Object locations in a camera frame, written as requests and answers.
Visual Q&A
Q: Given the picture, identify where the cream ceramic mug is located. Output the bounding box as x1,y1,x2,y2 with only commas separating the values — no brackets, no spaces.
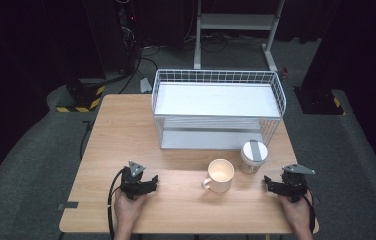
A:
201,158,236,194

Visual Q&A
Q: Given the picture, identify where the black floor cable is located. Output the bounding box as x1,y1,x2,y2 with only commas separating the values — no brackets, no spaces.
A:
118,44,161,95

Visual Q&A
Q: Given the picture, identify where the dark equipment tower with cables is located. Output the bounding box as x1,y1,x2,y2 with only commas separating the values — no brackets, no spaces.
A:
114,0,144,76

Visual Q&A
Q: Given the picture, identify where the white metal stand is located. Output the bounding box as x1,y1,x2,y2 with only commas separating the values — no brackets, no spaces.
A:
192,0,286,72

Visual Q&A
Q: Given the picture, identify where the person's right hand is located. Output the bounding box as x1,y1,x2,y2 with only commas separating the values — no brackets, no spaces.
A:
277,190,314,232

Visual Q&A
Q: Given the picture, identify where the person's left hand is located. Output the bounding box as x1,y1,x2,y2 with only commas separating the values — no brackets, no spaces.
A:
113,189,149,230

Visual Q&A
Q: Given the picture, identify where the black cable beside table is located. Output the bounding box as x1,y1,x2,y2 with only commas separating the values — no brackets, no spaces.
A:
79,119,94,161

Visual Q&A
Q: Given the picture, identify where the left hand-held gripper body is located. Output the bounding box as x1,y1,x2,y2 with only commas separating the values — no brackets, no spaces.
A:
119,160,150,201

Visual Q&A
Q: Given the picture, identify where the small grey floor box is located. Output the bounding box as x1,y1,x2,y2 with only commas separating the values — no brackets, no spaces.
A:
139,77,153,94

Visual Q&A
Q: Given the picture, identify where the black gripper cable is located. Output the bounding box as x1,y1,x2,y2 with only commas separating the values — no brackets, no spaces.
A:
106,167,126,240
303,189,317,234

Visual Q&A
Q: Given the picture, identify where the black base with yellow stripes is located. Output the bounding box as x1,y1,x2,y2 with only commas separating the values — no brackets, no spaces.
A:
55,79,106,114
293,85,346,116

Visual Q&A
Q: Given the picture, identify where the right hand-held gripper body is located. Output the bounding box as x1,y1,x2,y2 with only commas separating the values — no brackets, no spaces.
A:
277,163,317,204

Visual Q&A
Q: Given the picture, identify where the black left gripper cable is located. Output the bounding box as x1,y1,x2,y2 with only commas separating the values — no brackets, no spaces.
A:
106,167,126,240

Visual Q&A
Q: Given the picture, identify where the glass jar with white lid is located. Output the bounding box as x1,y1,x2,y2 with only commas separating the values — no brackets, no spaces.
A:
240,139,269,175

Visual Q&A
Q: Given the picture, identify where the white wire storage rack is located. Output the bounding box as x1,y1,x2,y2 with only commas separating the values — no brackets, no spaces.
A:
151,68,287,151

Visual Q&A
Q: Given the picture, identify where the grey tape strip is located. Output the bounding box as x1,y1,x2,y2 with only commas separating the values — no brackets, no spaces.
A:
57,201,80,211

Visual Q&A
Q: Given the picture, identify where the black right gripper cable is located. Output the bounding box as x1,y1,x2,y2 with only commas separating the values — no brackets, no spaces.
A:
303,189,317,234

